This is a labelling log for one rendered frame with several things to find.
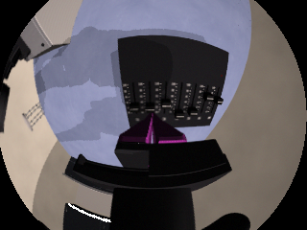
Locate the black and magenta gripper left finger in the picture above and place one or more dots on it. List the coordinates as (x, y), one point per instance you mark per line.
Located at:
(141, 132)

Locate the black lighting desk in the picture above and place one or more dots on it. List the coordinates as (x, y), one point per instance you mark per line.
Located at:
(173, 73)

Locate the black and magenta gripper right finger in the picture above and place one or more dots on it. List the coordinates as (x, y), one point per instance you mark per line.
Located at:
(164, 133)

